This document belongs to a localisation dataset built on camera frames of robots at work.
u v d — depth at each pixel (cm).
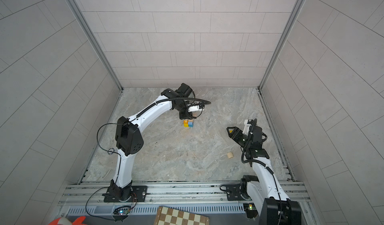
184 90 69
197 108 77
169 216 64
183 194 72
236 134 72
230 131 77
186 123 92
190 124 92
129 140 50
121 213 64
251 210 68
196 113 79
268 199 41
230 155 84
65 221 59
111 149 85
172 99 61
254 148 63
